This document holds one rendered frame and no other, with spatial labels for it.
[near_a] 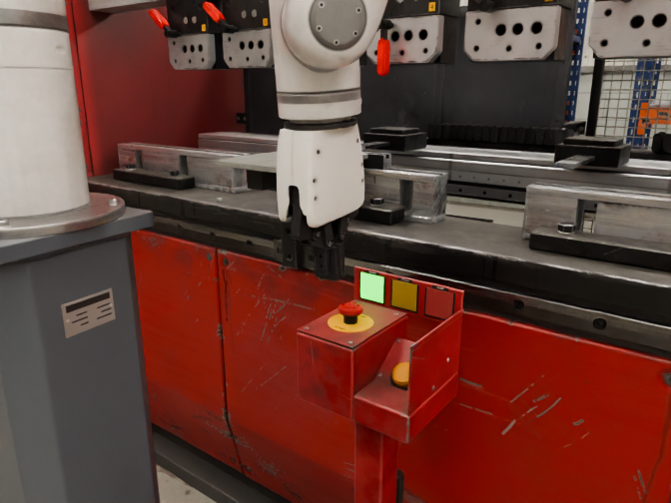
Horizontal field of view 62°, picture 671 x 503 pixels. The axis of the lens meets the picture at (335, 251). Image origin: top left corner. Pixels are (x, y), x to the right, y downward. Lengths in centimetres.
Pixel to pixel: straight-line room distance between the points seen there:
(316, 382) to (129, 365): 30
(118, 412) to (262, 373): 69
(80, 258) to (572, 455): 79
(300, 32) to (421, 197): 68
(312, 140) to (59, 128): 25
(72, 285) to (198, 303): 85
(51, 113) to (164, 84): 137
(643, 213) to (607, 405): 30
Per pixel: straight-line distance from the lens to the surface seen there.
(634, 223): 99
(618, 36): 96
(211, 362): 149
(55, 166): 61
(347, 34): 47
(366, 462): 95
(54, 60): 62
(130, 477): 75
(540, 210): 101
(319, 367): 85
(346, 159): 58
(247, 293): 129
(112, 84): 186
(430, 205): 109
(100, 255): 62
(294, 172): 55
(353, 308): 85
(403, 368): 85
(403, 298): 90
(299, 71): 54
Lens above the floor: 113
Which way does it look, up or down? 17 degrees down
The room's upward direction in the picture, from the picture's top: straight up
